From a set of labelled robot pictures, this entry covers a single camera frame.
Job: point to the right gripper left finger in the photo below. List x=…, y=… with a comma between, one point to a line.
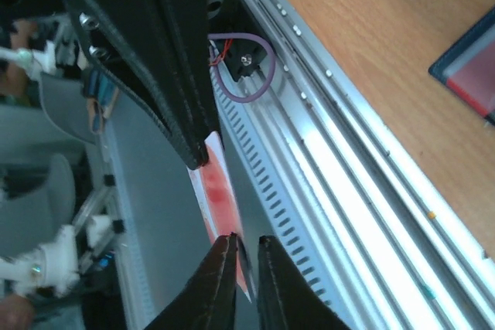
x=208, y=300

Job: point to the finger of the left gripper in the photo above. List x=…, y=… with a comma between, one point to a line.
x=135, y=30
x=193, y=107

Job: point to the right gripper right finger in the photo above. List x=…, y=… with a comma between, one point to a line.
x=285, y=300

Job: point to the dark blue card holder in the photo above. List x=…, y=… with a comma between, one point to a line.
x=482, y=30

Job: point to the plain red card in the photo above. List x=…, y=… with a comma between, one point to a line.
x=471, y=78

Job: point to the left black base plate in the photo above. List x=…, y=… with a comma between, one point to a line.
x=232, y=16

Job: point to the grey slotted cable duct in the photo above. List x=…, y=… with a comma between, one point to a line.
x=272, y=191

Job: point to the aluminium front rail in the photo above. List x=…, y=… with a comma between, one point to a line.
x=397, y=256

